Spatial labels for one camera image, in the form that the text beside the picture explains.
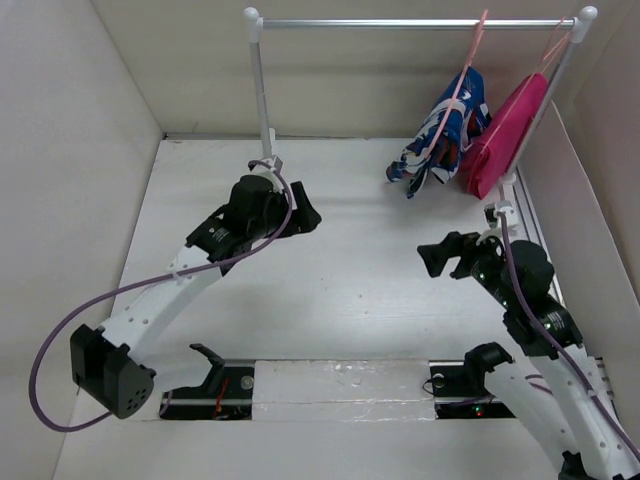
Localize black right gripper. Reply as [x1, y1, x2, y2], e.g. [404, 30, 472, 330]
[417, 224, 517, 308]

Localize white clothes rack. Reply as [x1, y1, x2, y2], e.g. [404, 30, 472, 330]
[243, 5, 600, 201]

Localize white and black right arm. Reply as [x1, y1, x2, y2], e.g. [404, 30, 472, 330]
[417, 232, 639, 479]

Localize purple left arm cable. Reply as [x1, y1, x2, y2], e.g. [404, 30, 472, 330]
[28, 159, 294, 434]

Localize aluminium rail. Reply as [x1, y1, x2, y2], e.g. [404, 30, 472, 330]
[514, 167, 566, 306]

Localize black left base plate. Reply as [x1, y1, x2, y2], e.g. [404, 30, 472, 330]
[159, 362, 255, 421]

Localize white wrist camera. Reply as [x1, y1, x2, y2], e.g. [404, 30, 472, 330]
[479, 200, 519, 242]
[248, 155, 283, 183]

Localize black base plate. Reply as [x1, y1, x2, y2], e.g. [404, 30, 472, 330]
[159, 362, 255, 421]
[422, 362, 514, 420]

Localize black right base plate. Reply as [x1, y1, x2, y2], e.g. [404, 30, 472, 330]
[422, 362, 514, 420]

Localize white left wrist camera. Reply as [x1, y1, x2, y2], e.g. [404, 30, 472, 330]
[248, 155, 283, 183]

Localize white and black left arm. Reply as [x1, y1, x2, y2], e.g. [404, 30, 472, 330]
[70, 174, 322, 419]

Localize magenta garment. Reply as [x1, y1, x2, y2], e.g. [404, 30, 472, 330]
[460, 73, 548, 199]

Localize blue patterned trousers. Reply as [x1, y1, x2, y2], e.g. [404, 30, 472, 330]
[386, 67, 491, 199]

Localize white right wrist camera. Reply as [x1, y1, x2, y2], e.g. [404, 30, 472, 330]
[479, 200, 519, 242]

